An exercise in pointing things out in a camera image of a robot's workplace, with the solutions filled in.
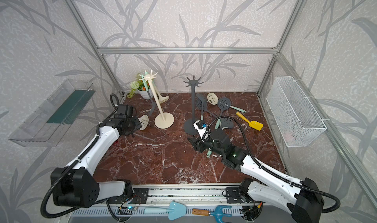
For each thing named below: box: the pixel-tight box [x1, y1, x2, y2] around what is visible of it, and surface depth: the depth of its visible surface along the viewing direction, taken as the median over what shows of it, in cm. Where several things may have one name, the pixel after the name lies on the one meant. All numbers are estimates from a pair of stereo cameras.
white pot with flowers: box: [127, 73, 154, 100], surface depth 110 cm
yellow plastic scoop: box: [236, 111, 264, 132], surface depth 101 cm
